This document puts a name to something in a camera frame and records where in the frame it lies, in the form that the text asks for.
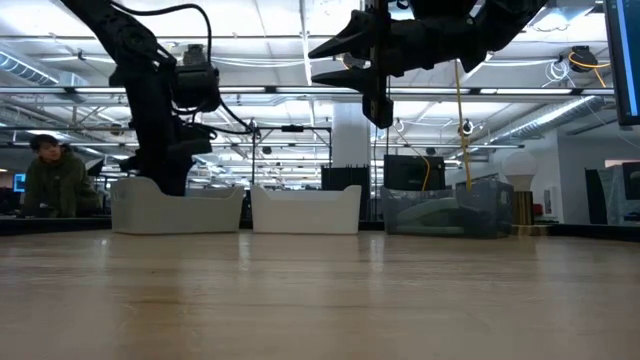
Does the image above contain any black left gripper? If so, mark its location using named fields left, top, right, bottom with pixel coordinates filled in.
left=119, top=112, right=214, bottom=197

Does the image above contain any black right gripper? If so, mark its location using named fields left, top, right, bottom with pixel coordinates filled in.
left=308, top=0, right=489, bottom=130

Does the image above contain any grey plastic storage bin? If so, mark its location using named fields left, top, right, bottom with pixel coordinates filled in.
left=109, top=175, right=246, bottom=236

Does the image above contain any white building column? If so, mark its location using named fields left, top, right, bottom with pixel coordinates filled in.
left=332, top=102, right=372, bottom=169

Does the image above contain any person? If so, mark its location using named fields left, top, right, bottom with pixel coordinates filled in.
left=22, top=133, right=102, bottom=219

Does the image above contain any black cabinet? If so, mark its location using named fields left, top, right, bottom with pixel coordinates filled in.
left=321, top=165, right=372, bottom=217

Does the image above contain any black monitor back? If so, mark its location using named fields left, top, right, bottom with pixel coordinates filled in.
left=383, top=154, right=447, bottom=192

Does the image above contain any white plastic storage bin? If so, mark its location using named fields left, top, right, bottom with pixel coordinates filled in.
left=249, top=184, right=363, bottom=235

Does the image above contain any smoky transparent storage bin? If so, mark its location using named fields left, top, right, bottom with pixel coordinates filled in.
left=379, top=179, right=515, bottom=240

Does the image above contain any large computer monitor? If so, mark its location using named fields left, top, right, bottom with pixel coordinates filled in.
left=602, top=0, right=640, bottom=127

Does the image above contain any grey tarp cover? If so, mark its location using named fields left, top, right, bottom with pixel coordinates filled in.
left=597, top=164, right=626, bottom=226

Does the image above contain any black background rig frame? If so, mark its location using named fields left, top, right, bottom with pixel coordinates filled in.
left=251, top=124, right=334, bottom=187

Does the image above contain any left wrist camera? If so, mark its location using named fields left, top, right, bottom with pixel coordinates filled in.
left=171, top=43, right=222, bottom=114

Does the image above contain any yellow hanging power cable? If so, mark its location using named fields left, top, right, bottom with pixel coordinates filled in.
left=452, top=59, right=474, bottom=192

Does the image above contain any black ceiling cable reel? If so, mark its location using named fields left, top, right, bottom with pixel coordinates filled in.
left=568, top=45, right=600, bottom=75
left=182, top=43, right=209, bottom=67

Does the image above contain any black aluminium rig frame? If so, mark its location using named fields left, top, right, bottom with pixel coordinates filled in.
left=0, top=215, right=640, bottom=244

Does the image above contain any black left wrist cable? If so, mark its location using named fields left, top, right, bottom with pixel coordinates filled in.
left=107, top=2, right=214, bottom=66

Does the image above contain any silver ventilation duct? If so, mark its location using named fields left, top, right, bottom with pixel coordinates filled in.
left=489, top=94, right=609, bottom=146

